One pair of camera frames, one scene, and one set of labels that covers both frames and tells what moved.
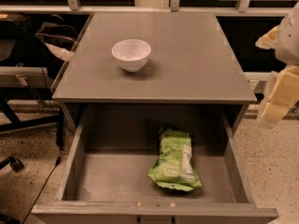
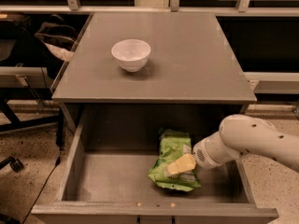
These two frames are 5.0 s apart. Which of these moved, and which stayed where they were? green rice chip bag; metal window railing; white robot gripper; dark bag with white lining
Moved: white robot gripper
Stayed: green rice chip bag; metal window railing; dark bag with white lining
